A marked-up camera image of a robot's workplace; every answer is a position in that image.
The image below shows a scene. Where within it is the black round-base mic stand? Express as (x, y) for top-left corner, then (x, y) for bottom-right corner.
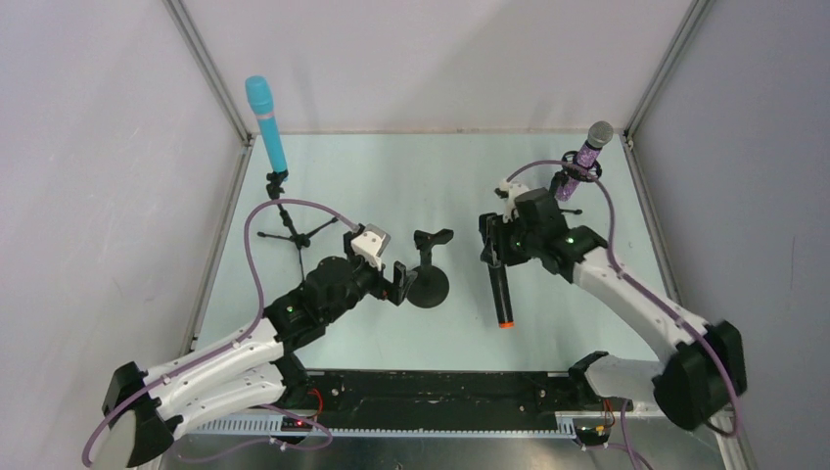
(406, 228), (454, 308)

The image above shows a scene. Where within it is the black microphone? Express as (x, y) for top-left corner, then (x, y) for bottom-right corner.
(488, 261), (514, 329)

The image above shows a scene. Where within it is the black shock-mount tripod stand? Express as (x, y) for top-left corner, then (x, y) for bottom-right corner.
(505, 150), (604, 218)

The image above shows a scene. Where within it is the black tripod mic stand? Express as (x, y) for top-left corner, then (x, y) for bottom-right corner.
(256, 170), (339, 281)

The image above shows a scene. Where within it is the purple glitter microphone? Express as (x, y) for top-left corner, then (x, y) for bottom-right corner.
(551, 120), (614, 202)

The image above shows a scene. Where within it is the blue toy microphone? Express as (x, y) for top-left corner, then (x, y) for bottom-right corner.
(245, 75), (288, 173)

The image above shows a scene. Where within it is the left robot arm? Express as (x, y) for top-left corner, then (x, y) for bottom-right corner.
(102, 256), (418, 468)

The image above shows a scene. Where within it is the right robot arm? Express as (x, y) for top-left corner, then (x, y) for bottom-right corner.
(479, 182), (748, 431)

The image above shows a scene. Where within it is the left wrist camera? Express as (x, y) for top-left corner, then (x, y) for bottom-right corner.
(349, 224), (391, 271)

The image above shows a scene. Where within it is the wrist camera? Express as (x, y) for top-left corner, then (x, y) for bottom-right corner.
(349, 224), (391, 271)
(494, 179), (530, 223)

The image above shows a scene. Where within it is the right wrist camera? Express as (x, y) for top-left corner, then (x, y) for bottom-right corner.
(494, 179), (530, 223)

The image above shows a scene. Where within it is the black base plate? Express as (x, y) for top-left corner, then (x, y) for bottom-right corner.
(275, 370), (603, 432)

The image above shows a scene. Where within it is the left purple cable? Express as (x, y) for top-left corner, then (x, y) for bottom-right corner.
(80, 198), (364, 470)

